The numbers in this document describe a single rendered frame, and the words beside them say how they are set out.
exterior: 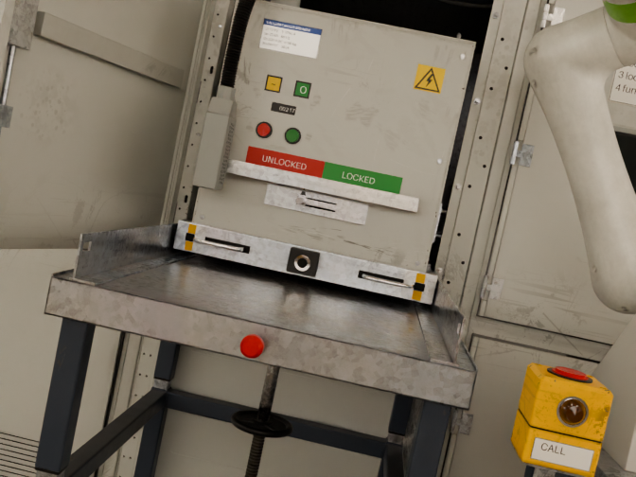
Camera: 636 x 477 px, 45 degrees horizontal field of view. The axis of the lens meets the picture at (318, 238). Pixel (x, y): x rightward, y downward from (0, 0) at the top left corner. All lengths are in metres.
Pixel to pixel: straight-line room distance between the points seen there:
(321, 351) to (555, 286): 0.81
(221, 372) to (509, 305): 0.67
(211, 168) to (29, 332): 0.68
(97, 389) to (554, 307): 1.06
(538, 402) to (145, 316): 0.56
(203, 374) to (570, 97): 1.01
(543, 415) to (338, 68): 0.92
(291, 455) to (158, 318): 0.80
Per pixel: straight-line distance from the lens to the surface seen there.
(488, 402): 1.81
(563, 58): 1.42
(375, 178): 1.57
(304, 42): 1.61
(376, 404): 1.81
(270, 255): 1.58
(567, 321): 1.80
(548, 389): 0.89
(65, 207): 1.54
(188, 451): 1.90
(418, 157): 1.58
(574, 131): 1.42
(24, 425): 2.00
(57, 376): 1.22
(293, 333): 1.10
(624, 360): 1.27
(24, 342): 1.95
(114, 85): 1.60
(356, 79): 1.59
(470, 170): 1.77
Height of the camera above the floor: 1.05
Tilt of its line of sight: 4 degrees down
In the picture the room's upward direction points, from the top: 12 degrees clockwise
